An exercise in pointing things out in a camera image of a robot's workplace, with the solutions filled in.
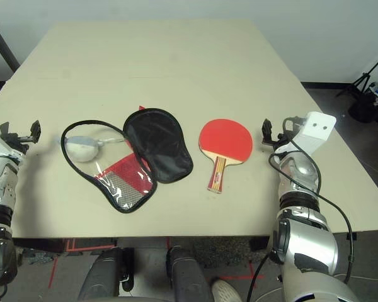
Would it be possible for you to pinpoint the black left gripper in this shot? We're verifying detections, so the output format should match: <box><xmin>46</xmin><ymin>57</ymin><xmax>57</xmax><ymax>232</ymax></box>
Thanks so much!
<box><xmin>6</xmin><ymin>120</ymin><xmax>41</xmax><ymax>155</ymax></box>

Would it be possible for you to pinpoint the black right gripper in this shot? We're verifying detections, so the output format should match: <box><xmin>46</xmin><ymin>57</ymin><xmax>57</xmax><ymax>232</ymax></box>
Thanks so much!
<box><xmin>261</xmin><ymin>118</ymin><xmax>292</xmax><ymax>154</ymax></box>

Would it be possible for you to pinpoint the red ping-pong paddle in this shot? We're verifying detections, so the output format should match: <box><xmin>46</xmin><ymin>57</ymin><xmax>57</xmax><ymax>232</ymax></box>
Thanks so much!
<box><xmin>197</xmin><ymin>118</ymin><xmax>254</xmax><ymax>193</ymax></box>

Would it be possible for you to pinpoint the white grey plush charm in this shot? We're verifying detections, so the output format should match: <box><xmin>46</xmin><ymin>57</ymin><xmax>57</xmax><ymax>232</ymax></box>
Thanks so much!
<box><xmin>64</xmin><ymin>135</ymin><xmax>129</xmax><ymax>163</ymax></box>

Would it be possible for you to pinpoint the red black paddle case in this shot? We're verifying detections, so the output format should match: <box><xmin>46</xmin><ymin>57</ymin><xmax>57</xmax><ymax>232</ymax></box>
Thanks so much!
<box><xmin>60</xmin><ymin>108</ymin><xmax>195</xmax><ymax>215</ymax></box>

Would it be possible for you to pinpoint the black-framed side table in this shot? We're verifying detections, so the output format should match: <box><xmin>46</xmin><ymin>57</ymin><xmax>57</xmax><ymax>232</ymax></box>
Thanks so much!
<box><xmin>0</xmin><ymin>21</ymin><xmax>21</xmax><ymax>75</ymax></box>

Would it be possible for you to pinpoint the black tripod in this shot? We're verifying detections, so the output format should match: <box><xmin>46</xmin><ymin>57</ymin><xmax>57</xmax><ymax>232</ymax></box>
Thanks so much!
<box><xmin>335</xmin><ymin>52</ymin><xmax>378</xmax><ymax>98</ymax></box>

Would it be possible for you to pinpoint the grey robot left leg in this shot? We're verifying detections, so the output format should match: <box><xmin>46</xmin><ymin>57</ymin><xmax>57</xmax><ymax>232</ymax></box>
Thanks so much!
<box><xmin>77</xmin><ymin>247</ymin><xmax>135</xmax><ymax>302</ymax></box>

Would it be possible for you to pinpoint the grey robot leg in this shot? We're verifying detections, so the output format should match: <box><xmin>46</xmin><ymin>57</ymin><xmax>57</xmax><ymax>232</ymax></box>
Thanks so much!
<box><xmin>165</xmin><ymin>245</ymin><xmax>215</xmax><ymax>302</ymax></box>
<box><xmin>77</xmin><ymin>247</ymin><xmax>135</xmax><ymax>302</ymax></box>

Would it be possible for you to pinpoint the white shoe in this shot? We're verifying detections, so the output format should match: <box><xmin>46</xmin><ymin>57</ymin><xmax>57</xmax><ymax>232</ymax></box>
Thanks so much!
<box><xmin>211</xmin><ymin>279</ymin><xmax>242</xmax><ymax>302</ymax></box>

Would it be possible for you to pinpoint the grey robot right leg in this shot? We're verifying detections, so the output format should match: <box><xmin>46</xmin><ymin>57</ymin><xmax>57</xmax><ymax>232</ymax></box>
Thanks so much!
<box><xmin>165</xmin><ymin>245</ymin><xmax>215</xmax><ymax>302</ymax></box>

